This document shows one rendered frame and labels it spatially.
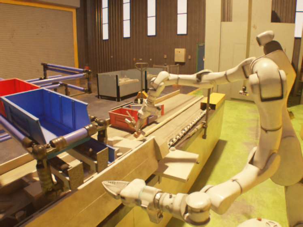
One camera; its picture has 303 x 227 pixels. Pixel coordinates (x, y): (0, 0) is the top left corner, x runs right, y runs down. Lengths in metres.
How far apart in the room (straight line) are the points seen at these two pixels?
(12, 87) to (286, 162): 1.32
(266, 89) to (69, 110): 0.63
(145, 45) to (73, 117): 11.29
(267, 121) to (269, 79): 0.15
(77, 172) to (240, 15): 7.57
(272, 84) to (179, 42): 10.22
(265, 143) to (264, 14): 7.15
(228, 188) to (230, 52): 5.98
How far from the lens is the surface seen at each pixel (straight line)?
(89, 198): 0.76
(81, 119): 0.60
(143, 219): 1.22
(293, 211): 1.12
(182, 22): 10.80
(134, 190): 0.61
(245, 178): 0.65
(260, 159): 0.73
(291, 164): 0.90
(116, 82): 5.78
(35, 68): 11.83
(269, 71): 0.62
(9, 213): 0.84
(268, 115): 0.66
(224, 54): 6.45
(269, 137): 0.71
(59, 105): 0.68
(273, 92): 0.62
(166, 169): 1.13
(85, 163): 0.58
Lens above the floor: 1.45
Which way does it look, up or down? 18 degrees down
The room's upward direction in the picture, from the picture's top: straight up
